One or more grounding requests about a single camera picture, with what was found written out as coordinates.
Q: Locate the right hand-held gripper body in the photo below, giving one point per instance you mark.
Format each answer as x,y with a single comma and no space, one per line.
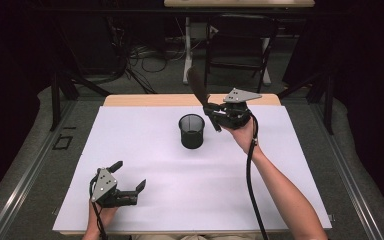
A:
236,113

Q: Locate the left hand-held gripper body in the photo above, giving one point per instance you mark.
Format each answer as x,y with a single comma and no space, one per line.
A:
108,191

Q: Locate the dark comb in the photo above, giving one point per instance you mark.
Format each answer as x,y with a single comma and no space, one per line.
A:
197,85

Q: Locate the black mesh pen cup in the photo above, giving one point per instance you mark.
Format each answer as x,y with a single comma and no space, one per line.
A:
192,133

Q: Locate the person's left hand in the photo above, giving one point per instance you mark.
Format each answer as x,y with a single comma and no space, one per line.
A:
105,215

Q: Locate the person's right hand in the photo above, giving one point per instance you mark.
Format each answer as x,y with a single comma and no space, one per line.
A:
243,136

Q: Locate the white table cover board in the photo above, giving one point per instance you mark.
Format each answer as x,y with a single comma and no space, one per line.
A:
186,186

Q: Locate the wooden table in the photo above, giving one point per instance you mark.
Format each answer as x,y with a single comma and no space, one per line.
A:
153,100

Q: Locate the desk with white legs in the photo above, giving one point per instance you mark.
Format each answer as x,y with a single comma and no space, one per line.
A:
188,50

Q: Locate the black folding chair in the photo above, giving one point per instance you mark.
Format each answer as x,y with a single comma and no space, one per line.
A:
240,40

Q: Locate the black metal stand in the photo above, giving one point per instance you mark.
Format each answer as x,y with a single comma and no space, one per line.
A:
63,90
323,96

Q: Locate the metal floor rail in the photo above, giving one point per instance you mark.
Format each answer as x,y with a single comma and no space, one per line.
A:
26,180
350,180

